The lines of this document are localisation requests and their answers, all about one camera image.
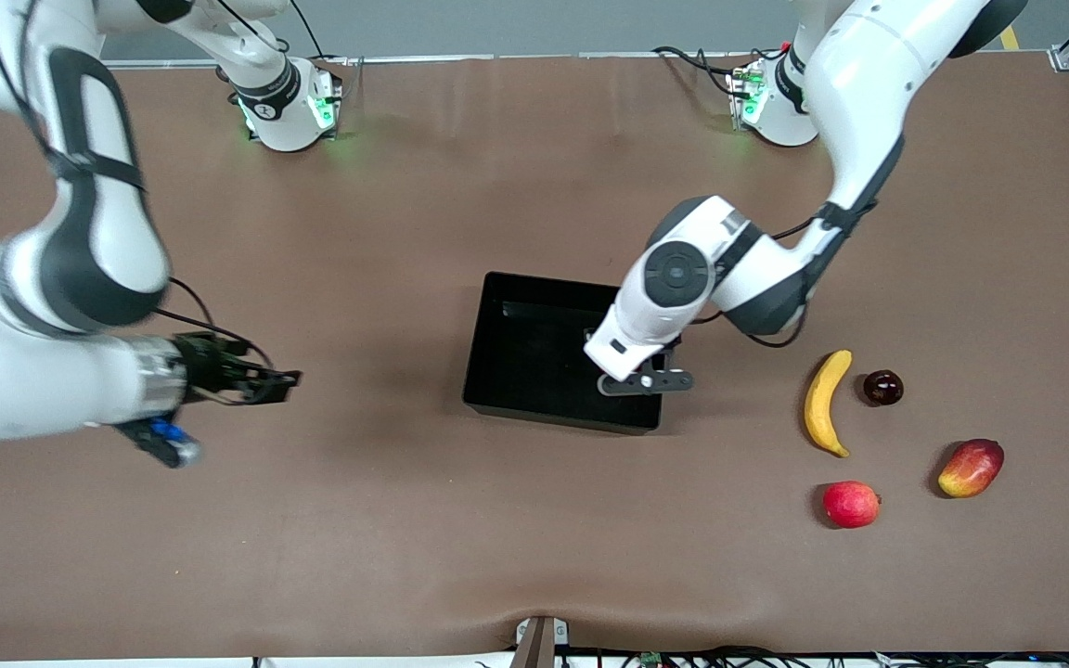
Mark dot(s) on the yellow floor tape strip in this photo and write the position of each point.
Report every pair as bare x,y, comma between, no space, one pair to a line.
1011,39

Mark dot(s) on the red yellow mango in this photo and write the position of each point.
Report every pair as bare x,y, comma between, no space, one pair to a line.
971,468

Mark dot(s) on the black plastic box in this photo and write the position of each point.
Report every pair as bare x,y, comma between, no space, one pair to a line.
525,362

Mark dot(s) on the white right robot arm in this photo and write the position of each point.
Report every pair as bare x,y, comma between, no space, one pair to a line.
80,278

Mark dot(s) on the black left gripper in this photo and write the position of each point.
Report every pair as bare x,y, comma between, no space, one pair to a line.
658,361

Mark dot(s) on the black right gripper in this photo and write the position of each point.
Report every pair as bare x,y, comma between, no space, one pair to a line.
208,365

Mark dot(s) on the dark purple plum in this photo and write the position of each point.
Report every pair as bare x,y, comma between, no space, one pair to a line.
882,388

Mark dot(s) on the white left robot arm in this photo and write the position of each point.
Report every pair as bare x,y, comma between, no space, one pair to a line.
674,278

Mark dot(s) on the yellow banana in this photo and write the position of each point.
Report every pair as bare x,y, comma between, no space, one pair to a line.
822,399

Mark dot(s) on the red pomegranate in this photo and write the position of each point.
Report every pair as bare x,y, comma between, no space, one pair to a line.
850,505

